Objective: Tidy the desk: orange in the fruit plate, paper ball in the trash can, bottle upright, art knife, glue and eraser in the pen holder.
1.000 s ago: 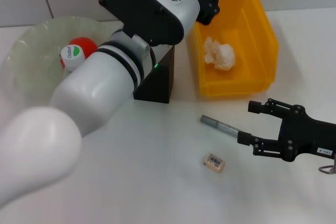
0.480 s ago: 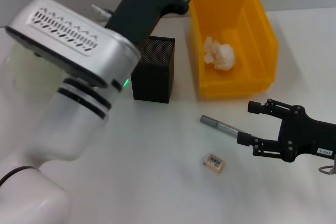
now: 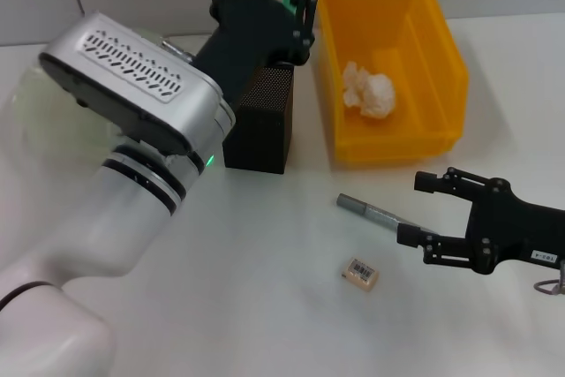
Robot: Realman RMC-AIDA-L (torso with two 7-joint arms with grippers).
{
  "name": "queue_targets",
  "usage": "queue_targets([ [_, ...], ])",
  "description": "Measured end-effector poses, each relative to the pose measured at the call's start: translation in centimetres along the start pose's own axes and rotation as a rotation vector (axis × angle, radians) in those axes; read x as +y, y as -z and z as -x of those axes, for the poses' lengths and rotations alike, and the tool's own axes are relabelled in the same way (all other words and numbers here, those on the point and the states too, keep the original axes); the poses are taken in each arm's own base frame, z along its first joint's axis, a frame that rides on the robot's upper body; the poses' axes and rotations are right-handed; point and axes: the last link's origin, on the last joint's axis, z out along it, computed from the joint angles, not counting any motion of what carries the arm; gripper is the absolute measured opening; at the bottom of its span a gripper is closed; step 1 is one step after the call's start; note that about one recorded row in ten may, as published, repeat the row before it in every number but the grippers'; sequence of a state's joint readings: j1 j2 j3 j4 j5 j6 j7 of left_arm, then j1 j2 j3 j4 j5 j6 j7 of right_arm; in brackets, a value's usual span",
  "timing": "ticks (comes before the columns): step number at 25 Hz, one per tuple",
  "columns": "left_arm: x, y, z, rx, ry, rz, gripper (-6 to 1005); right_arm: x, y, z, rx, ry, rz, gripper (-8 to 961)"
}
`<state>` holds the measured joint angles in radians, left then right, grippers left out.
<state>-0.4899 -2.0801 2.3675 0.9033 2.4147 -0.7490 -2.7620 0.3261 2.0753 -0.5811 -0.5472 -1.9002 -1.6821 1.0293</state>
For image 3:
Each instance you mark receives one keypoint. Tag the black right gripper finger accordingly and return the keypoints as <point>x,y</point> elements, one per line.
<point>454,180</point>
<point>441,249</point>

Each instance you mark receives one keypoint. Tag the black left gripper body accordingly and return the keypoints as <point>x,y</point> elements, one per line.
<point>251,41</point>

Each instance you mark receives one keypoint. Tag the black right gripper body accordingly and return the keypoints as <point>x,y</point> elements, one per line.
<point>516,231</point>

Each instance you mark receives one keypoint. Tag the white paper ball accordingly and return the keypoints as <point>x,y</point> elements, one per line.
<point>371,94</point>

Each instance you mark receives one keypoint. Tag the beige eraser with barcode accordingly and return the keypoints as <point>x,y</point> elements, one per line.
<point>361,273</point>

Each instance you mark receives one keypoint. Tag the black mesh pen holder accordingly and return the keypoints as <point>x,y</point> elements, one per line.
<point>265,138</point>

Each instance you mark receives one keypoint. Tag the grey marker pen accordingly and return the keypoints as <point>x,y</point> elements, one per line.
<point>353,203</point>

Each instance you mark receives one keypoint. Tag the pale green glass fruit plate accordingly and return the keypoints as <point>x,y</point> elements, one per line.
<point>53,130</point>

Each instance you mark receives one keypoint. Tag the silver right wrist connector plug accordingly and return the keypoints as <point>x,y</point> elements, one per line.
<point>562,277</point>

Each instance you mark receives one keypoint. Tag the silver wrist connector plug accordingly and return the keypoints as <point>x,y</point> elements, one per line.
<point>176,51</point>
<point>562,277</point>

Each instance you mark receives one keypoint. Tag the yellow plastic bin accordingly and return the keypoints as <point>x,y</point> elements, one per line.
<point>393,143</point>

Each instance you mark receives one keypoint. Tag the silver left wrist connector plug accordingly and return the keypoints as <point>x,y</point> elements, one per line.
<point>176,51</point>

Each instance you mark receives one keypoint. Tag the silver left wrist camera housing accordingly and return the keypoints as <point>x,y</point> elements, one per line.
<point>132,77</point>

